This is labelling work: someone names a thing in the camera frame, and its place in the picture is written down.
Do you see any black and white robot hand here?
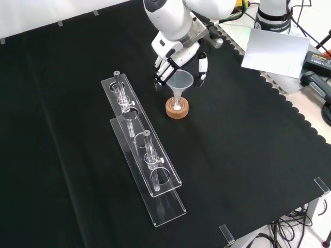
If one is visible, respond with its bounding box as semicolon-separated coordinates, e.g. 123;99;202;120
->
151;32;209;88

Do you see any clear plastic funnel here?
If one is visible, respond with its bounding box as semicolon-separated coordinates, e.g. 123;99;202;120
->
165;69;194;104

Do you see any round-bottom glass flask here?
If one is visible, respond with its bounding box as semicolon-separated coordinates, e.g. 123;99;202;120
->
169;97;186;112

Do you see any clear acrylic funnel stand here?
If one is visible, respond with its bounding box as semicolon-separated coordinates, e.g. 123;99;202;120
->
100;70;188;228

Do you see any pale grey board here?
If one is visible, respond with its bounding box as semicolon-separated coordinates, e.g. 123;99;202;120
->
215;11;311;95

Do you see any yellow stop button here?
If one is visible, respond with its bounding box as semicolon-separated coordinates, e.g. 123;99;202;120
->
232;0;251;14

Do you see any white card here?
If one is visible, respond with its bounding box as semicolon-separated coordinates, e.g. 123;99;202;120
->
240;28;311;79

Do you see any black power adapter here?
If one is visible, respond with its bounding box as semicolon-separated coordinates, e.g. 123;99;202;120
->
302;50;331;78

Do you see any black cloth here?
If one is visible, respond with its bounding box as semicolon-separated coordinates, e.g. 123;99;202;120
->
0;0;331;248

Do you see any clear cloth clip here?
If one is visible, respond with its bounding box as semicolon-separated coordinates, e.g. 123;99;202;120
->
313;177;331;195
219;224;235;245

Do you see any cork ring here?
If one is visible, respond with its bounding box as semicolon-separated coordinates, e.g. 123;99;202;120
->
165;97;191;120

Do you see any black handle tool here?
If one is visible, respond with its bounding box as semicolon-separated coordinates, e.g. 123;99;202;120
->
300;70;331;101

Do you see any bundle of black cables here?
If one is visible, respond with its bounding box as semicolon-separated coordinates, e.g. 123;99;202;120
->
254;203;331;248

